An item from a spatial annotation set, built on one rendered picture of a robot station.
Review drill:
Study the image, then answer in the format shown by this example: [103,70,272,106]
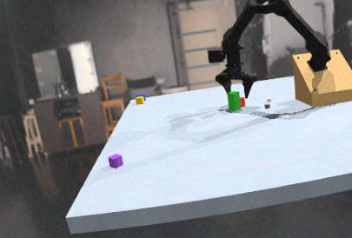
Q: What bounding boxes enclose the small purple block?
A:
[108,155,123,168]

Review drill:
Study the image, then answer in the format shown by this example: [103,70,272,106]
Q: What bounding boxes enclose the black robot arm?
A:
[208,0,331,82]

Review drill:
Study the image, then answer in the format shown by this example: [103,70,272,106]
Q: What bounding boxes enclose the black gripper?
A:
[216,60,258,98]

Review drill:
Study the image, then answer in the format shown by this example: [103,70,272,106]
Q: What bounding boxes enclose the green block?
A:
[228,91,240,102]
[229,100,241,110]

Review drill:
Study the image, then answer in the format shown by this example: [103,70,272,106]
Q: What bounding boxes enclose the red block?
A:
[240,97,245,107]

